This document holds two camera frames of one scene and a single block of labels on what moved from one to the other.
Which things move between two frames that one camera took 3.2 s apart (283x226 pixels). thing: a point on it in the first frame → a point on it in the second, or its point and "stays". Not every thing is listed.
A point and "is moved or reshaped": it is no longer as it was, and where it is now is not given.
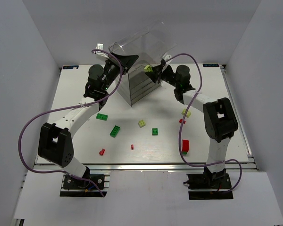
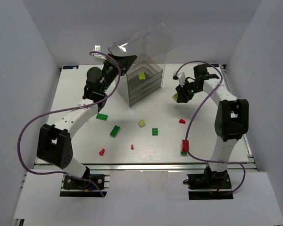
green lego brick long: (115, 131) stays
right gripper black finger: (155, 72) → (185, 93)
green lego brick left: (102, 117) stays
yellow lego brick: (188, 114) is moved or reshaped
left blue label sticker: (70, 67) stays
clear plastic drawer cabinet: (141, 78) stays
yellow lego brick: (141, 123) stays
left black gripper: (118, 62) stays
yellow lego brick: (148, 68) → (141, 76)
